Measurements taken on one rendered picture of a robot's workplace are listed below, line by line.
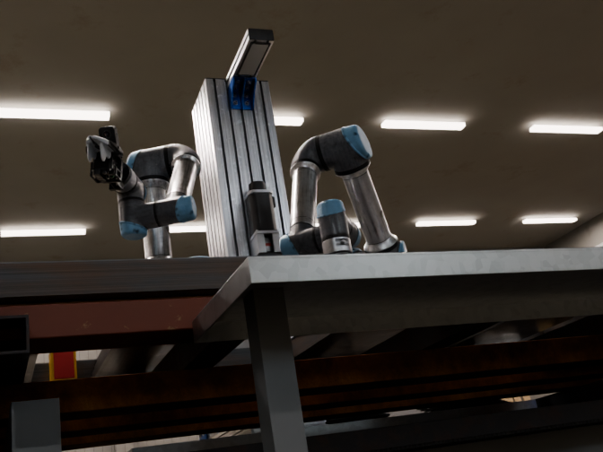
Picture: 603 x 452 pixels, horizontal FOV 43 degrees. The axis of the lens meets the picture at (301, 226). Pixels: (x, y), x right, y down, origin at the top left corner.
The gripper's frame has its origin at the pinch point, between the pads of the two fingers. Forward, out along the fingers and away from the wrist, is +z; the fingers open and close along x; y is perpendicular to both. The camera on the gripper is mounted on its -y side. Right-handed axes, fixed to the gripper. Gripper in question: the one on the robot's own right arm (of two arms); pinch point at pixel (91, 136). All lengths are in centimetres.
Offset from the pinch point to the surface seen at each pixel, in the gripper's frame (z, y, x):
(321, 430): -31, 72, -54
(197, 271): 62, 56, -44
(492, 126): -809, -389, -236
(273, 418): 80, 79, -58
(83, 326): 70, 65, -30
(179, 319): 63, 63, -42
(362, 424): -36, 71, -64
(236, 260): 59, 53, -50
